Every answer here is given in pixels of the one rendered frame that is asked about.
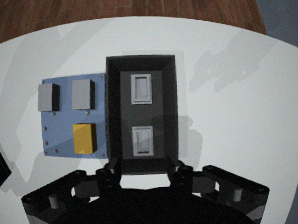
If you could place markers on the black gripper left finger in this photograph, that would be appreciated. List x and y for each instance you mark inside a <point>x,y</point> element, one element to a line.
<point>46,204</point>

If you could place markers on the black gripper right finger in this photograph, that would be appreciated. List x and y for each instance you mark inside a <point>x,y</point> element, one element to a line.
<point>240,193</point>

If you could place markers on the yellow rectangular block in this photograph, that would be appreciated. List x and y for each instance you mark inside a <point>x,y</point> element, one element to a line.
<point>85,138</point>

